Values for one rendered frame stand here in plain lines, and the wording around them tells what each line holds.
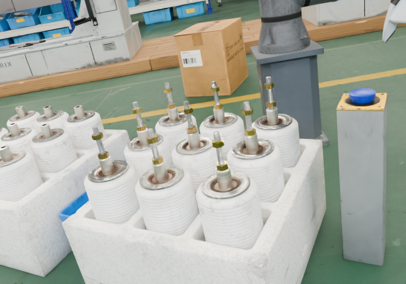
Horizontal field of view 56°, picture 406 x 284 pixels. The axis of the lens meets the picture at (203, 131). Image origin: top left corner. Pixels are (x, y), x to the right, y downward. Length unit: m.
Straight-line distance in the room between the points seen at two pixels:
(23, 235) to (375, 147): 0.71
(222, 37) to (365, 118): 1.15
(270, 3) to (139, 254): 0.75
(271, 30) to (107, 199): 0.68
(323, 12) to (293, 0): 1.55
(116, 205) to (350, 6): 2.26
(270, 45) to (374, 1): 1.70
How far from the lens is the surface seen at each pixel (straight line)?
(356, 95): 0.66
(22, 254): 0.97
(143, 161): 0.77
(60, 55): 2.78
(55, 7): 6.11
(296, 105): 1.16
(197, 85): 1.83
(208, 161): 0.70
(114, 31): 2.71
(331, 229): 0.89
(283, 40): 1.12
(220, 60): 1.75
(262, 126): 0.76
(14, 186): 0.92
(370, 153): 0.68
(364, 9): 2.75
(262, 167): 0.65
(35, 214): 0.91
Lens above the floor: 0.56
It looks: 23 degrees down
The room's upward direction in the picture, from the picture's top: 11 degrees counter-clockwise
